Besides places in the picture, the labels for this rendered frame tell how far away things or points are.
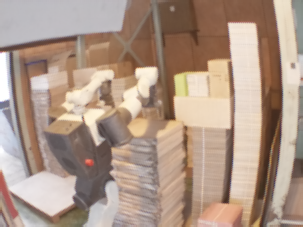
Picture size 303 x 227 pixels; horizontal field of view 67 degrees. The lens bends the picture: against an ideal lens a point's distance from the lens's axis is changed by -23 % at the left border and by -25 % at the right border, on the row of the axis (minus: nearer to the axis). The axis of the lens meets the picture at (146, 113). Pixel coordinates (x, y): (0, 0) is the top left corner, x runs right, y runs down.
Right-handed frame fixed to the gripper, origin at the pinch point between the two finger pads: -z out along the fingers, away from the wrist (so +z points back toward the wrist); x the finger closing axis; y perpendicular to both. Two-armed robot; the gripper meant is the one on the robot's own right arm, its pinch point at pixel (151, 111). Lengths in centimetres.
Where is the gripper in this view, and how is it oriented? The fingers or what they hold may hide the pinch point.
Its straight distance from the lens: 174.2
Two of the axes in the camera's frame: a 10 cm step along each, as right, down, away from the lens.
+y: -5.3, 2.5, -8.1
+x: -8.4, -0.5, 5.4
